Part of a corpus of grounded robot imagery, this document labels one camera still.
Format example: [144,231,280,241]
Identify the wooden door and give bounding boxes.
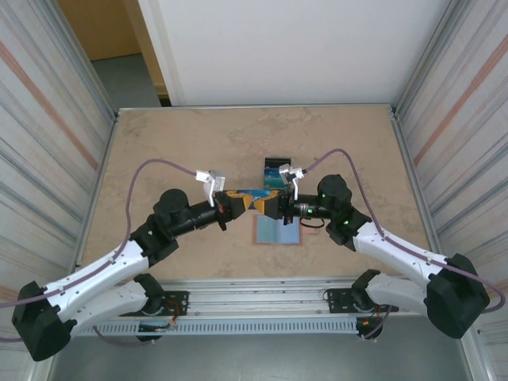
[58,0,168,107]

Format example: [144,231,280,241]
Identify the translucent enclosure side panel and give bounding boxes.
[0,0,116,358]
[396,0,508,342]

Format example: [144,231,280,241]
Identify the aluminium mounting rail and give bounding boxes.
[73,277,437,318]

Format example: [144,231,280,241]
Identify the pink card holder wallet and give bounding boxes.
[252,215,321,248]

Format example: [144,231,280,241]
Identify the perforated grey cable duct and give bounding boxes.
[75,319,360,337]

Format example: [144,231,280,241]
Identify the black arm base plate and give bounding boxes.
[323,287,358,315]
[160,291,190,318]

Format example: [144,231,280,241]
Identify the aluminium frame post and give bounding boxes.
[391,0,469,120]
[55,0,120,120]

